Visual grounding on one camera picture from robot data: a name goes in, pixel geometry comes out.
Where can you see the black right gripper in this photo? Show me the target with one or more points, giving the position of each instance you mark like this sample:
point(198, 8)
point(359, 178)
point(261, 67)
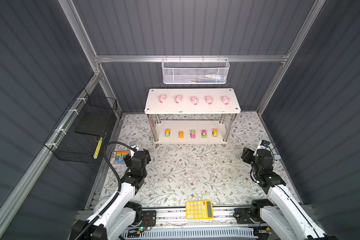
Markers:
point(247, 154)

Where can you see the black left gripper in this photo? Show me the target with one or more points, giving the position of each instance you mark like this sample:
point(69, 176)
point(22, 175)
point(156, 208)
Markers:
point(127, 161)

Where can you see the green orange mixer truck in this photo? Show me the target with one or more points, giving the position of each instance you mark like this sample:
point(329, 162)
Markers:
point(167, 133)

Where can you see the orange toy bulldozer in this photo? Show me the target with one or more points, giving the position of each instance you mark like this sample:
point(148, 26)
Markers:
point(181, 134)

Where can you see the green orange toy truck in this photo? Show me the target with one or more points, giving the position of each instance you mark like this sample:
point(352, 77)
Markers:
point(215, 132)

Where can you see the pink green toy truck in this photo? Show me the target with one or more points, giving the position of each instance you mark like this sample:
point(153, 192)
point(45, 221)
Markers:
point(193, 134)

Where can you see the green pink mixer truck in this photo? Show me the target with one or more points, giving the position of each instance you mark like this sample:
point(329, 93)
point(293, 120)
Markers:
point(204, 133)

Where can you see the pink pig toy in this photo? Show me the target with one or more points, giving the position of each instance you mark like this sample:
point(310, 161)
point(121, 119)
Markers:
point(178, 99)
point(225, 100)
point(162, 98)
point(194, 100)
point(209, 100)

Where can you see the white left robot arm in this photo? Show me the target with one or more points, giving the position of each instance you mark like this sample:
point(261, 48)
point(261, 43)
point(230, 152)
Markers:
point(119, 212)

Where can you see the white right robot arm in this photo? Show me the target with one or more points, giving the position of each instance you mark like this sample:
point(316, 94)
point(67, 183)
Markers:
point(279, 210)

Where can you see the white two-tier shelf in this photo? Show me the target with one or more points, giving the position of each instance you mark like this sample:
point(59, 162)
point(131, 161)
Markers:
point(186, 117)

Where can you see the colourful marker pack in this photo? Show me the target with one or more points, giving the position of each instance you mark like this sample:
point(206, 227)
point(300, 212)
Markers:
point(118, 156)

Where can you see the yellow green highlighter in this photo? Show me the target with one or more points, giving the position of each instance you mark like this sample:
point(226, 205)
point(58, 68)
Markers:
point(98, 148)

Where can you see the white round clock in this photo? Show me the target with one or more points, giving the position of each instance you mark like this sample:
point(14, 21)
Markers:
point(103, 201)

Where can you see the yellow calculator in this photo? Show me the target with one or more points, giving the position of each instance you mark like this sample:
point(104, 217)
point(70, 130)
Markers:
point(199, 210)

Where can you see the pens in white basket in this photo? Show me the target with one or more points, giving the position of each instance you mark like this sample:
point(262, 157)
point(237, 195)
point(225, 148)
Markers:
point(209, 79)

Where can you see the black wire wall basket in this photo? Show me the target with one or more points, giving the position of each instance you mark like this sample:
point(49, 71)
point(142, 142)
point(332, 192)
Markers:
point(88, 119)

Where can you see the white wire wall basket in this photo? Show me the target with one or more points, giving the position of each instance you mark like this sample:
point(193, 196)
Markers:
point(176, 71)

